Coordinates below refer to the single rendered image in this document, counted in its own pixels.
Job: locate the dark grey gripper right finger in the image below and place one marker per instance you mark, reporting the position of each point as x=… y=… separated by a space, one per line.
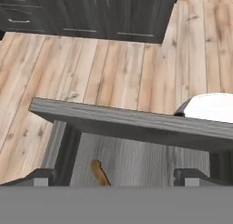
x=189 y=173

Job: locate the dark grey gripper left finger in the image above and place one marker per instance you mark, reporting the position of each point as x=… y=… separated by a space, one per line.
x=42 y=174

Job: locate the white round object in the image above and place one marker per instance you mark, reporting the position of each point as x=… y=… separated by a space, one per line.
x=212 y=107

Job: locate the dark grey cupboard run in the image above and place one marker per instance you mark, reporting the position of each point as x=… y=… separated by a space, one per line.
x=91 y=12

